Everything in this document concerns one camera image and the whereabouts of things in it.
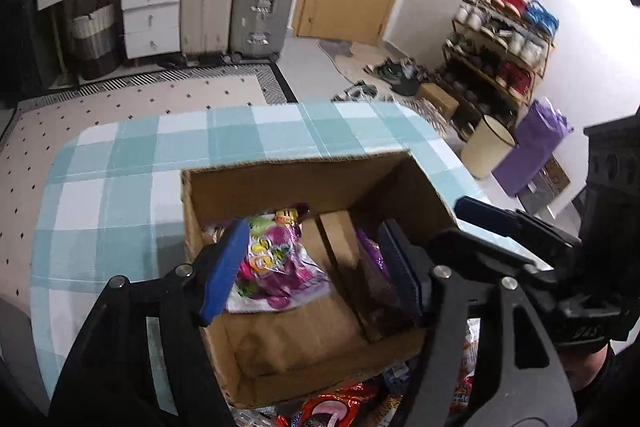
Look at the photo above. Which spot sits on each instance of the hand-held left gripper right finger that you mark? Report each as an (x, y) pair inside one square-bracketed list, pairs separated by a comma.
[(400, 277)]

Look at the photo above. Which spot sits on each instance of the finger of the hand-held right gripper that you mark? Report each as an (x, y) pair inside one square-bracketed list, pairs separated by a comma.
[(475, 249), (485, 209)]

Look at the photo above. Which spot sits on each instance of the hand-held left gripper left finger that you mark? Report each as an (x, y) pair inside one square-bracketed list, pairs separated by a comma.
[(225, 272)]

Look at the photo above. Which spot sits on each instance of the purple snack packet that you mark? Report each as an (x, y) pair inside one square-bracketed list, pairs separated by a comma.
[(370, 257)]

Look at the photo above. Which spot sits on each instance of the pink colourful snack packet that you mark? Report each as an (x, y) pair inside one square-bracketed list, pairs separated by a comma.
[(280, 267)]

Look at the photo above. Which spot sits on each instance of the brown cardboard box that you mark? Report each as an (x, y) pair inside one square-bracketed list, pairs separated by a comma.
[(310, 182)]

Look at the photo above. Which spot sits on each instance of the red cookie packet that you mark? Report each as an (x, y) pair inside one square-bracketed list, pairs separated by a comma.
[(330, 407)]

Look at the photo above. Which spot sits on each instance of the cream waste bin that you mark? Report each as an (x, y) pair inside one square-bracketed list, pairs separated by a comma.
[(482, 152)]

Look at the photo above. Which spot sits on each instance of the purple bag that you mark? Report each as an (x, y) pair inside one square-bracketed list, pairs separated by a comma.
[(530, 147)]

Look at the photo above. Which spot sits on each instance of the patterned flat box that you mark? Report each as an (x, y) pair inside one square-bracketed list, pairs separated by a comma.
[(555, 177)]

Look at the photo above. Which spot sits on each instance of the small cardboard box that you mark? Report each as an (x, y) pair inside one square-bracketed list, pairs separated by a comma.
[(437, 99)]

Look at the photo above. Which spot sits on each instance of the wooden shoe rack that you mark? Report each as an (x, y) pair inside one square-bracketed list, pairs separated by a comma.
[(475, 67)]

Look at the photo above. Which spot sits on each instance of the dark sneakers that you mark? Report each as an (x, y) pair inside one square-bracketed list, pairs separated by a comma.
[(397, 74)]

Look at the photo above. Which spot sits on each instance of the grey sandals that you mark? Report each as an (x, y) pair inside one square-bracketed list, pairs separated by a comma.
[(355, 92)]

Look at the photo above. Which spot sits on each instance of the beige dotted rug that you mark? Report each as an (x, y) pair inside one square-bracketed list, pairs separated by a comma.
[(150, 97)]

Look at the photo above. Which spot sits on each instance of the fluffy floor mat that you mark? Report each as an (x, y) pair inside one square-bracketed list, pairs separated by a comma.
[(355, 57)]

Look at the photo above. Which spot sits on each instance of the silver suitcase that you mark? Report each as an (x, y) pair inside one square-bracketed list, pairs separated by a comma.
[(262, 2)]

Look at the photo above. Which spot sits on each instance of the wicker laundry basket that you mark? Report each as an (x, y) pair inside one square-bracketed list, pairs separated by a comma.
[(92, 27)]

